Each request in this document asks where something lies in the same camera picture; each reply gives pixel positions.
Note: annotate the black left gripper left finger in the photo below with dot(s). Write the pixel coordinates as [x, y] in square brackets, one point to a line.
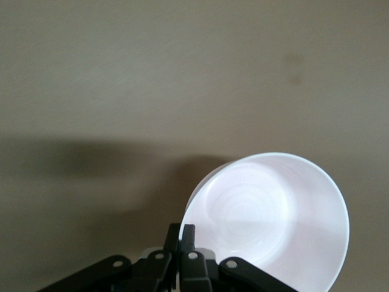
[158, 267]

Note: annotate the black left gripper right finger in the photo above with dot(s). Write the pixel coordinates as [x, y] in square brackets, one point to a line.
[194, 270]

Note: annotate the pink plastic bowl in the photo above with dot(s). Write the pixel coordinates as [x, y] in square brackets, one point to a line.
[258, 213]

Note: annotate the brown paper table cover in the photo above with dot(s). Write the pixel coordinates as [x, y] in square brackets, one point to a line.
[121, 61]

